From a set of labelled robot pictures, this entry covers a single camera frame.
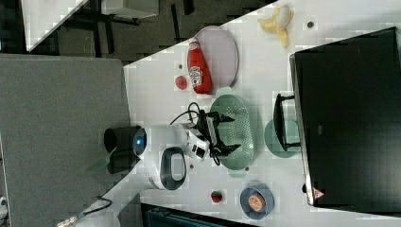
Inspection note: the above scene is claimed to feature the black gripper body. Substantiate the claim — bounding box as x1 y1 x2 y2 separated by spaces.
197 110 221 155

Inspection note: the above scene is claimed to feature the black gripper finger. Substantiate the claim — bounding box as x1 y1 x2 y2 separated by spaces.
217 144 241 156
218 113 234 123

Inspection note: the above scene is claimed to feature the mint green plastic strainer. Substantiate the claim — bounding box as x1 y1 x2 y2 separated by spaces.
211 87 255 178

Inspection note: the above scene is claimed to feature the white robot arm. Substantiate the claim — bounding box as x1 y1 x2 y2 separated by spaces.
57 111 239 227

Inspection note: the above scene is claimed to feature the dark red strawberry toy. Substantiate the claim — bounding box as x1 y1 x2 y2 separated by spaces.
211 191 222 203

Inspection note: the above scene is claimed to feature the pale red strawberry toy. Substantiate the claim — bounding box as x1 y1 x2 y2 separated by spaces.
175 76 187 90

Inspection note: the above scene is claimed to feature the mint green cup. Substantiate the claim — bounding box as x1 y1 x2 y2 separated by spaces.
264 118 301 158

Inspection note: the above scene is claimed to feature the red ketchup bottle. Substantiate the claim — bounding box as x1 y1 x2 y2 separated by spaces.
188 38 213 94

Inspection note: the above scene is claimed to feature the blue bowl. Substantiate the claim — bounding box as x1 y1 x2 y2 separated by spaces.
239 184 274 220

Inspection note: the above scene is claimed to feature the orange slice toy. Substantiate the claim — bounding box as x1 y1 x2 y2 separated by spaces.
248 193 266 212

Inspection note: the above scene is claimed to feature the grey round plate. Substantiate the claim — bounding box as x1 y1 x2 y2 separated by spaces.
195 26 239 93

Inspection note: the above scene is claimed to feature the peeled banana toy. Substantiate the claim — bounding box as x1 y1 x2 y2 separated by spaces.
257 6 294 48

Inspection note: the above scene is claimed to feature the black toaster oven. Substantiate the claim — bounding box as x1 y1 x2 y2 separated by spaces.
289 27 401 217

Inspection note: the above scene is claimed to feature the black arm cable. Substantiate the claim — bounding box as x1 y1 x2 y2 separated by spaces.
169 101 221 166

